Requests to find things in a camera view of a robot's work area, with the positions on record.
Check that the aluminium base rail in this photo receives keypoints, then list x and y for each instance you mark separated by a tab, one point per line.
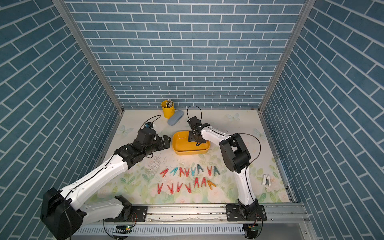
286	221

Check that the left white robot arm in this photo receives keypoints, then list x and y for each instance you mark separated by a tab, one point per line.
64	211

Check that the yellow storage box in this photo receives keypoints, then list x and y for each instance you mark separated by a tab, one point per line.
182	146

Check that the grey glasses case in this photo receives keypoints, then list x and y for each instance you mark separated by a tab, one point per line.
175	117

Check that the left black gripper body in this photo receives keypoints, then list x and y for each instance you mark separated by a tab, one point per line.
156	145

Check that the small white clip object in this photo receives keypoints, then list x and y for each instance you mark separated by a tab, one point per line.
266	180

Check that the orange clothespin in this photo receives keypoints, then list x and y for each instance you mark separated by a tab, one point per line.
211	185

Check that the teal clothespin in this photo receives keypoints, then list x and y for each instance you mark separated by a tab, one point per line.
216	171
174	171
199	169

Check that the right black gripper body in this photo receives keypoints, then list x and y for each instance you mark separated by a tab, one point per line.
193	138

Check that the light blue clothespin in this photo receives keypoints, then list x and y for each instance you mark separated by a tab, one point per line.
193	171

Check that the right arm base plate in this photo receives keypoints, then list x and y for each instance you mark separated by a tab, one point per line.
236	213

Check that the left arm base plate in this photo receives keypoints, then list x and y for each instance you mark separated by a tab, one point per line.
133	214

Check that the red clothespin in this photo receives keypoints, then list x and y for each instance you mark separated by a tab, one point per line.
210	170
159	188
181	171
188	187
171	189
164	172
187	172
204	182
196	183
179	186

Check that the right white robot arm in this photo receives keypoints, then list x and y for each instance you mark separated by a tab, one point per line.
236	157

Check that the yellow pen cup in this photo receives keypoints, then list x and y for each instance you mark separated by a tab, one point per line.
168	108

